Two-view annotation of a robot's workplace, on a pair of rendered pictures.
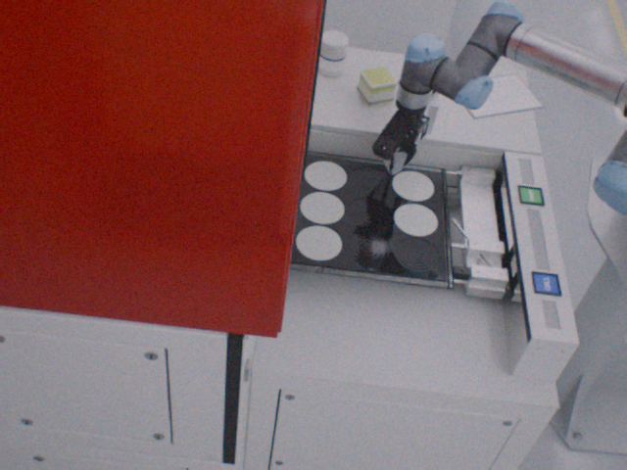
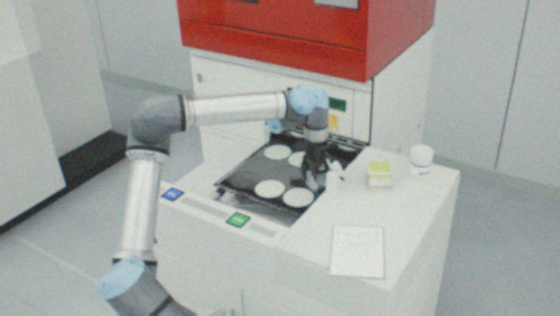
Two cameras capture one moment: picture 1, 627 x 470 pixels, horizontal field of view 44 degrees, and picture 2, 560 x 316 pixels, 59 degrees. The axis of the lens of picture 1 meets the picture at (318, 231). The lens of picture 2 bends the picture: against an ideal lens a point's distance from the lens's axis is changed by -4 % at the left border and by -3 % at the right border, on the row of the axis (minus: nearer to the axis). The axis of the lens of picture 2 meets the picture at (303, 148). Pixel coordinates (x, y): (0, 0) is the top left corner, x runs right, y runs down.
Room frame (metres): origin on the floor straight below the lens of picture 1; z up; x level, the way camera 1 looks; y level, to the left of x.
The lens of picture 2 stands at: (2.13, -1.35, 1.91)
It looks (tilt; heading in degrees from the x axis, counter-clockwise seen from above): 31 degrees down; 123
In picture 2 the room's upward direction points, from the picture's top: 1 degrees counter-clockwise
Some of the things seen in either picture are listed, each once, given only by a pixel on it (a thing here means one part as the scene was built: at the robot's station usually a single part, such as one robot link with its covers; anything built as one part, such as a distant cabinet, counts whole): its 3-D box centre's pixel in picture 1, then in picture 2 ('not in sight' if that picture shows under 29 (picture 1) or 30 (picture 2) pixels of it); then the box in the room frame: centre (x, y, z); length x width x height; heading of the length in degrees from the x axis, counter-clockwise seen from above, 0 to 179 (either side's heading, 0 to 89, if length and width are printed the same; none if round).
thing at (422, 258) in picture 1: (368, 214); (286, 173); (1.23, -0.11, 0.90); 0.34 x 0.34 x 0.01; 3
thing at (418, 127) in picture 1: (408, 119); (317, 155); (1.39, -0.16, 1.06); 0.09 x 0.08 x 0.12; 153
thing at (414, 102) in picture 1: (412, 92); (317, 131); (1.39, -0.16, 1.14); 0.08 x 0.08 x 0.05
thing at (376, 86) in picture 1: (376, 86); (379, 175); (1.58, -0.09, 1.00); 0.07 x 0.07 x 0.07; 30
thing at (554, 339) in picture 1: (527, 258); (207, 225); (1.18, -0.47, 0.89); 0.55 x 0.09 x 0.14; 3
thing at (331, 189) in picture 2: (426, 108); (334, 176); (1.48, -0.21, 1.03); 0.06 x 0.04 x 0.13; 93
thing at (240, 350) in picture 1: (265, 226); (274, 106); (1.03, 0.11, 1.02); 0.82 x 0.03 x 0.40; 3
